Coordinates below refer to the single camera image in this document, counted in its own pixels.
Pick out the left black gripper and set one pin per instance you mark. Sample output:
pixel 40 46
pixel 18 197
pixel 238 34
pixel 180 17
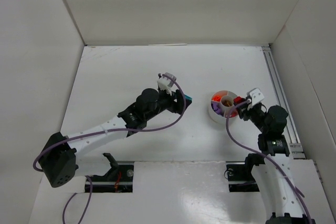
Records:
pixel 179 101

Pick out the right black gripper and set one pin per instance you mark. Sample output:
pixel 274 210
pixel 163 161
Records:
pixel 243 109

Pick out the teal and red lego stack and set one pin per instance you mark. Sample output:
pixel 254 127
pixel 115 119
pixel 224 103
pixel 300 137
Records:
pixel 188 99

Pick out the red sloped lego piece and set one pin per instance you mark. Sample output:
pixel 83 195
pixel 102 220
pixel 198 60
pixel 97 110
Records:
pixel 232 116

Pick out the brown lego brick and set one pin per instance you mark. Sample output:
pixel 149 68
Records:
pixel 227 101

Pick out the white divided round container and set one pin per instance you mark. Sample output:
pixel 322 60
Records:
pixel 217 118

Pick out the purple lego block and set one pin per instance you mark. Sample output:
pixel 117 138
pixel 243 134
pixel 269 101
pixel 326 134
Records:
pixel 216 108

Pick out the orange round lego piece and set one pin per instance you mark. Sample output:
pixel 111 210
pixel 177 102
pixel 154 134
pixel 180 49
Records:
pixel 217 97

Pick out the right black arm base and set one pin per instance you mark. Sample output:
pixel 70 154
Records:
pixel 239 174

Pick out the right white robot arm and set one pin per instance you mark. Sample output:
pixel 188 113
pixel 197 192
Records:
pixel 269 165

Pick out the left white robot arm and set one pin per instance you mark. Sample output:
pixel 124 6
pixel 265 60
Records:
pixel 64 157

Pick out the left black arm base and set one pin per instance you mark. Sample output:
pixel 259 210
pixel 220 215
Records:
pixel 117 177

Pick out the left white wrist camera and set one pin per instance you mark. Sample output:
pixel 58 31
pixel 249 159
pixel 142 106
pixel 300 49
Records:
pixel 166 82

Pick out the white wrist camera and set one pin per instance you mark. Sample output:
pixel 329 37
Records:
pixel 166 82
pixel 255 96

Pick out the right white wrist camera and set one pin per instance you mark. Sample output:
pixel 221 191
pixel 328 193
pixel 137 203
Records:
pixel 255 96

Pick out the aluminium rail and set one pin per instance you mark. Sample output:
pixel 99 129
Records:
pixel 290 131

